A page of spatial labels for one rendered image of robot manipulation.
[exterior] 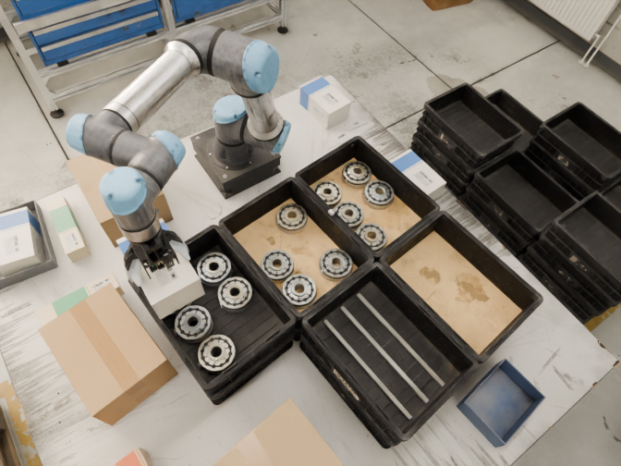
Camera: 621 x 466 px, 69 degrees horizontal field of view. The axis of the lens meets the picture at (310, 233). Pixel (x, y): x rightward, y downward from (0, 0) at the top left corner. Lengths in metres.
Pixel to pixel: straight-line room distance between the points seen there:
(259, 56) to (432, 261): 0.83
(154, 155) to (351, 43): 2.83
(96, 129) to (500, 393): 1.31
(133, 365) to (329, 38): 2.85
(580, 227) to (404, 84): 1.61
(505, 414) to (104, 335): 1.19
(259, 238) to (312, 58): 2.15
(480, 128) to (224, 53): 1.60
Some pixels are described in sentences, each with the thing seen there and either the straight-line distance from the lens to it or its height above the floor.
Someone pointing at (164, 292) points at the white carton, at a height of 1.13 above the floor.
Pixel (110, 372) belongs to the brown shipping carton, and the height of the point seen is 0.86.
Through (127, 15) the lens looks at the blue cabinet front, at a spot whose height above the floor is 0.47.
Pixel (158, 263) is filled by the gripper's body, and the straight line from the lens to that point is 1.01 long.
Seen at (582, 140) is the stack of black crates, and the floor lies 0.49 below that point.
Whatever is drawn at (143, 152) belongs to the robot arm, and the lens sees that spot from 0.91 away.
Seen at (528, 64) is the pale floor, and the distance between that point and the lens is 3.89.
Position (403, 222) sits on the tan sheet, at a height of 0.83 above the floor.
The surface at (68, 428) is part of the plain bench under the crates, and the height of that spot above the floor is 0.70.
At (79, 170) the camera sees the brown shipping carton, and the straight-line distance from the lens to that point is 1.72.
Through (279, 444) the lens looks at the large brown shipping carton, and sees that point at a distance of 1.21.
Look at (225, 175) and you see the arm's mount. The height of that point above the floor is 0.81.
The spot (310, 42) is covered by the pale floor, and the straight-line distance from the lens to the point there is 3.57.
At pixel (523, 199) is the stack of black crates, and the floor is 0.38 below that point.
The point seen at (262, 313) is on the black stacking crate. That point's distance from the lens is 1.36.
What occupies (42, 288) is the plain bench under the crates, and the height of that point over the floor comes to 0.70.
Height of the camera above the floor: 2.10
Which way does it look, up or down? 59 degrees down
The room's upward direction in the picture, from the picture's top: 7 degrees clockwise
